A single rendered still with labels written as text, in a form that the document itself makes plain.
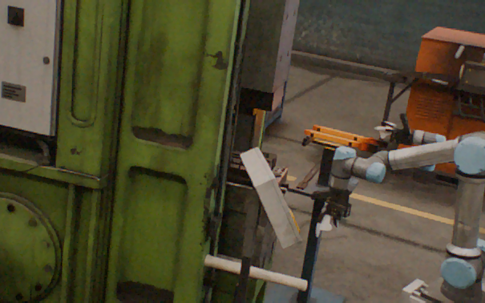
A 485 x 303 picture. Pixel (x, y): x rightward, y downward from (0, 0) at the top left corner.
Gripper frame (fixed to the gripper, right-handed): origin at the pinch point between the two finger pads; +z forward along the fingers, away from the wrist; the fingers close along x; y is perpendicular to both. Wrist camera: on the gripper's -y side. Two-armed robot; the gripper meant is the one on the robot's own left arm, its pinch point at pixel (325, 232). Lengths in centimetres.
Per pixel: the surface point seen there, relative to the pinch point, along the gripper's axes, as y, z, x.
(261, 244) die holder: -41, 28, 19
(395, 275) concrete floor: -35, 94, 172
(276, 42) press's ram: -47, -64, 15
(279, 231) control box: -5.1, -5.7, -26.0
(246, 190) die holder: -51, 4, 15
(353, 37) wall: -384, 39, 715
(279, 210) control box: -5.9, -14.0, -26.9
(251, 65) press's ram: -55, -53, 12
